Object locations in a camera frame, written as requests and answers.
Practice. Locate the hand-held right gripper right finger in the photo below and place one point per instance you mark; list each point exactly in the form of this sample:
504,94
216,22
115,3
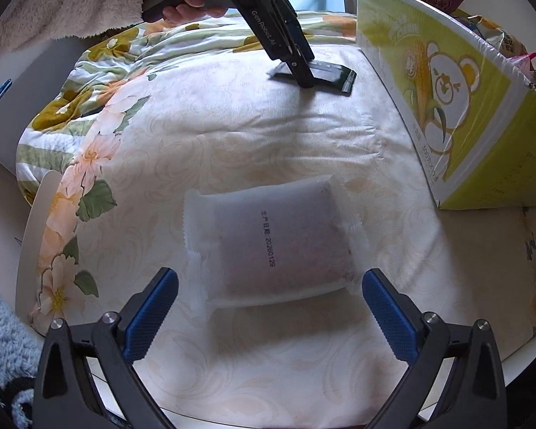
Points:
391,317

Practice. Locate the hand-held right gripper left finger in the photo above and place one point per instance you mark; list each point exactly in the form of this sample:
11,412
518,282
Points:
154,308

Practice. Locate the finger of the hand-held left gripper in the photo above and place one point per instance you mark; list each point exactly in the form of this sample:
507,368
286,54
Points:
304,73

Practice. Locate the dark green snack packet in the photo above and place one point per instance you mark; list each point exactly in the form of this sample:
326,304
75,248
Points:
335,76

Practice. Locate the translucent white snack packet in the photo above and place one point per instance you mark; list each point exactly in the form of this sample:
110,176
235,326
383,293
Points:
272,241

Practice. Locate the yellow-green cardboard box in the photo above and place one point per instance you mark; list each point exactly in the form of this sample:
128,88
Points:
473,143

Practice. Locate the pink snack packet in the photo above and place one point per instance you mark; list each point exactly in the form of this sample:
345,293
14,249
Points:
527,61

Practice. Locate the floral striped quilt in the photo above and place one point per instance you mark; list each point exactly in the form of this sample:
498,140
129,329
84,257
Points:
183,40

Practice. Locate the cream patterned bed sheet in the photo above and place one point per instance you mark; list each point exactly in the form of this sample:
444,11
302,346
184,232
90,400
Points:
250,143

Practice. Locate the white curved panel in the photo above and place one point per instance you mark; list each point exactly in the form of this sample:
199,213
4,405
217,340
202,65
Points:
35,232

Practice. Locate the light blue fluffy cloth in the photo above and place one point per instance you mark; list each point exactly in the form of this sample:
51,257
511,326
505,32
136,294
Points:
4,344

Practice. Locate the grey bed headboard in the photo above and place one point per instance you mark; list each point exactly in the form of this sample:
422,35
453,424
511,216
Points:
22,98

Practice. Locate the blue and white small item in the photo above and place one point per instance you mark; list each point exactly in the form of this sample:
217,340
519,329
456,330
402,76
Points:
2,91

